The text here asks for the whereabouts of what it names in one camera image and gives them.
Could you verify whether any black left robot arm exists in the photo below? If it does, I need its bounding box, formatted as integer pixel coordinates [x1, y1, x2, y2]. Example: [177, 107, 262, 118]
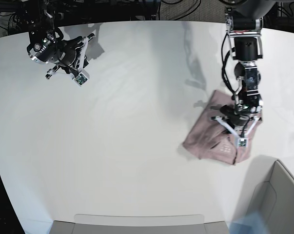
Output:
[220, 0, 275, 137]

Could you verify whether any blue cloth in bin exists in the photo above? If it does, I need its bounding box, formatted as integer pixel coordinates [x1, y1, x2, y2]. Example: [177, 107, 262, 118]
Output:
[229, 212, 270, 234]

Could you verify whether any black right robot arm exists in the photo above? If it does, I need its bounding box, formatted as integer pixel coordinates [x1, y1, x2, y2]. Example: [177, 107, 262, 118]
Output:
[26, 0, 95, 77]

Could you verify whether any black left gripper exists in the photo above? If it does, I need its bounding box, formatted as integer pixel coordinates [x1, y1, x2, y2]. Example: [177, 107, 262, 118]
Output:
[221, 105, 255, 133]

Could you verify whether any grey bin right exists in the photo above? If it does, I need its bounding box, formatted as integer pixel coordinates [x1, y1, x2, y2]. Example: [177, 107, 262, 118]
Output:
[247, 160, 294, 234]

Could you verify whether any mauve T-shirt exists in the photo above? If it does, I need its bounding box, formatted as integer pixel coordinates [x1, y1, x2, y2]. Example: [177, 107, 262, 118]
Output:
[182, 90, 262, 165]

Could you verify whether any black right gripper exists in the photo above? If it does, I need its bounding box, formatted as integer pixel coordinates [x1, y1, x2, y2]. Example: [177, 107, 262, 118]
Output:
[27, 36, 89, 69]

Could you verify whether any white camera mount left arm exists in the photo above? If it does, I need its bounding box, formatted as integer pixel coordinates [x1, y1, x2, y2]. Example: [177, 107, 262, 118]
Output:
[210, 116, 262, 149]

